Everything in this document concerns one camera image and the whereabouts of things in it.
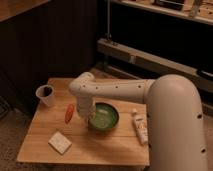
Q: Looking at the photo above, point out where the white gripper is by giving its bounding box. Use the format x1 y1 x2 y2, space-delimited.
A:
77 100 96 122

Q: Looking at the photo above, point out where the green ceramic bowl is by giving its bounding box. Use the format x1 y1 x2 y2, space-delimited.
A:
88 102 119 131

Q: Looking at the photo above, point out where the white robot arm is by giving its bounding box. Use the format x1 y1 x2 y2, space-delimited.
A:
69 72 208 171

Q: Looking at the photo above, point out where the orange carrot toy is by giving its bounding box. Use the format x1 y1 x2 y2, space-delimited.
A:
65 104 75 124

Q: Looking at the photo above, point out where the wooden table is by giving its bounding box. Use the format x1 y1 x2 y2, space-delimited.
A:
17 78 149 166

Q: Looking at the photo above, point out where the white rectangular sponge block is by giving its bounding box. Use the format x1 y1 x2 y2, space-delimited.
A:
48 131 72 155

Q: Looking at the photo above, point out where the white paper cup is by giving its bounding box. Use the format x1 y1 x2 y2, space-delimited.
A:
36 85 55 107

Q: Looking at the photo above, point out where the metal vertical pole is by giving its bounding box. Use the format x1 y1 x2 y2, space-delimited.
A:
107 0 111 41

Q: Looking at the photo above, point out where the long wooden bench beam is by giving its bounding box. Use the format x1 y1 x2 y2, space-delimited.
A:
97 38 213 93

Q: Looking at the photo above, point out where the wooden shelf with items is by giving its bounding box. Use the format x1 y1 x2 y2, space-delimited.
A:
111 0 213 26

